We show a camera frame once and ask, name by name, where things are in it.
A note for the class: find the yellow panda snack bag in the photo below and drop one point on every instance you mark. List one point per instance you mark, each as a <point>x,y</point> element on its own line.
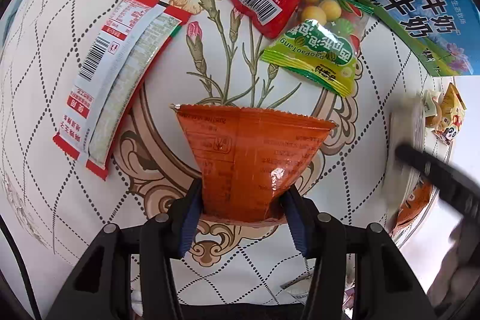
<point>452,114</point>

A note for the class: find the cream cookie pack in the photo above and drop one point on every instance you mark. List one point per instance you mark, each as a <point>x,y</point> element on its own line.
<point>407,135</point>

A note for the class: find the green candy ball bag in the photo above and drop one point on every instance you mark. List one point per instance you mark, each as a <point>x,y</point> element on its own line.
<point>323,44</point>

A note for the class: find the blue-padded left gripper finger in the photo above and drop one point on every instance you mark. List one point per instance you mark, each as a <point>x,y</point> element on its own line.
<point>99,285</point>

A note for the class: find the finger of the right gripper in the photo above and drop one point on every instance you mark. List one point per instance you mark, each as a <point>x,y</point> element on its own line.
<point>454,187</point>

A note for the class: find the orange snack bag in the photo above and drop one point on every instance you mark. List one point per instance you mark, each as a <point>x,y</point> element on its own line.
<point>249,157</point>
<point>413,205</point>

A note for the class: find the long red-white snack pack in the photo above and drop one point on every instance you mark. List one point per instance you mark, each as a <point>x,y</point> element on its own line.
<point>131,39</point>

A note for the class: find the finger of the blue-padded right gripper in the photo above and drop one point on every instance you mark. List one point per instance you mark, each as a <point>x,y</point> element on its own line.
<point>385,286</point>

